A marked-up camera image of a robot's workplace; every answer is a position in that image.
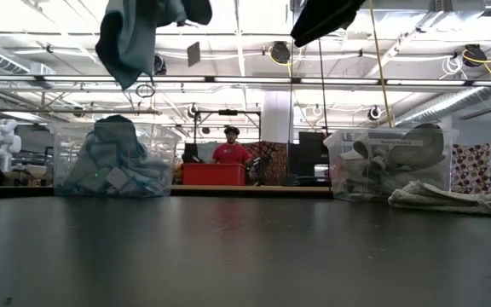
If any circle patterned curtain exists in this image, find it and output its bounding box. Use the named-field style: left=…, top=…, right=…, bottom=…
left=450, top=142, right=491, bottom=195

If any black cable with coil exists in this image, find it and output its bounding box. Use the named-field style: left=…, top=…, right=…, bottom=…
left=316, top=38, right=331, bottom=191

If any black monitor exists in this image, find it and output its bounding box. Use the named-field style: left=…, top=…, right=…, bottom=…
left=298, top=130, right=328, bottom=178

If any clear plastic bin with label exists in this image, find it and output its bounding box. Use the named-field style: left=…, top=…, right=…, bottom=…
left=324, top=126, right=459, bottom=202

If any yellow cable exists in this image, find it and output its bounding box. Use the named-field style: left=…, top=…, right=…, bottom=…
left=367, top=0, right=395, bottom=129

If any black ceiling fixture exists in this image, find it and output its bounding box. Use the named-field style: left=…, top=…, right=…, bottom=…
left=153, top=54, right=168, bottom=76

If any white building column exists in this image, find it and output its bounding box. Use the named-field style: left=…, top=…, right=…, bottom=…
left=262, top=90, right=294, bottom=144

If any long overhead light bar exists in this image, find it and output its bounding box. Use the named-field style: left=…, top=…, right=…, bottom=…
left=0, top=74, right=491, bottom=87

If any dark patterned fabric panel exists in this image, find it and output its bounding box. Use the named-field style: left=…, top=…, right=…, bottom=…
left=245, top=140, right=290, bottom=187

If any red plastic crate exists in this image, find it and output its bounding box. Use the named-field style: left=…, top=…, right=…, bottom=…
left=180, top=162, right=247, bottom=187

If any black ceiling cable reel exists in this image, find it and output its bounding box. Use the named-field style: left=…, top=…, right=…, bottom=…
left=461, top=43, right=488, bottom=68
left=269, top=40, right=292, bottom=66

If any person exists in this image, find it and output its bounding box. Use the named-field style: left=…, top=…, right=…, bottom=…
left=211, top=125, right=255, bottom=165

